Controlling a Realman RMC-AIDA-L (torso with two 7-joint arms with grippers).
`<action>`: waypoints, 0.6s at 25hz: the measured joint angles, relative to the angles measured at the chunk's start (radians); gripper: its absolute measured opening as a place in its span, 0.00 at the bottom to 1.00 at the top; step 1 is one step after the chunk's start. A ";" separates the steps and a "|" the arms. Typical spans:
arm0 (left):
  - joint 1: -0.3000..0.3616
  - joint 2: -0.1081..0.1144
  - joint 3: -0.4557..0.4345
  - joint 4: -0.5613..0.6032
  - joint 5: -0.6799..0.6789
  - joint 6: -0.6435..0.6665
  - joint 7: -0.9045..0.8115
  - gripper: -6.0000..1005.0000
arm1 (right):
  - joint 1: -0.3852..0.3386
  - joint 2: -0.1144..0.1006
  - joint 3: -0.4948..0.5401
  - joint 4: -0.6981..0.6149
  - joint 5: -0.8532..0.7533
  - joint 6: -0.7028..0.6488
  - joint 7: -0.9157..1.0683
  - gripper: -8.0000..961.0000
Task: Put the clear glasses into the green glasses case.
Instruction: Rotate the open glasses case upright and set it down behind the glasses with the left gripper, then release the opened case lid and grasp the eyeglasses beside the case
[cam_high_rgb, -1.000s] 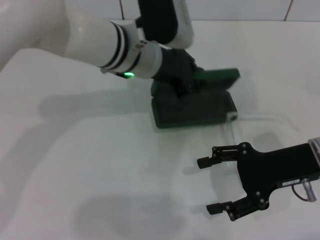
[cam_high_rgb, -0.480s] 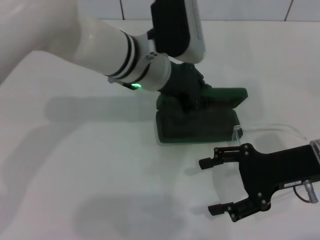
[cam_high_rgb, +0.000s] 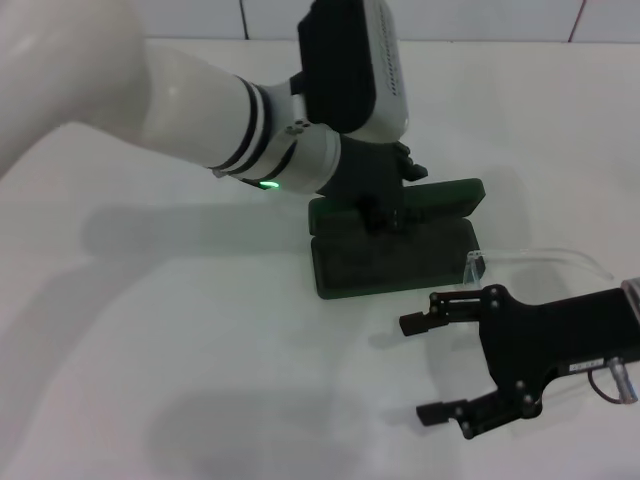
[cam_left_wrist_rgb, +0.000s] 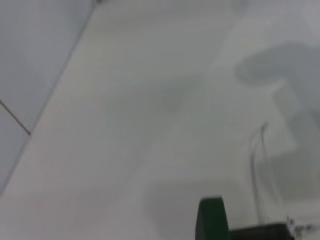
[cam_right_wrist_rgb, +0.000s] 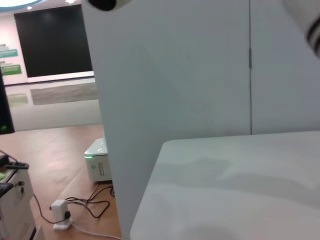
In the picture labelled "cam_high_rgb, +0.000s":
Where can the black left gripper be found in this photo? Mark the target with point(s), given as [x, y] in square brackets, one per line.
[365, 170]

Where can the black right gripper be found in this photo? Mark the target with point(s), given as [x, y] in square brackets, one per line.
[550, 335]

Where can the green glasses case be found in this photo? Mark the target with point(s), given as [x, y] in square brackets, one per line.
[390, 265]

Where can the clear white glasses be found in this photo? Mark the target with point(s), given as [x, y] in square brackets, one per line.
[476, 260]

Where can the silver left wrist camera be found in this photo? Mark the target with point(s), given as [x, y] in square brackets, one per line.
[350, 75]

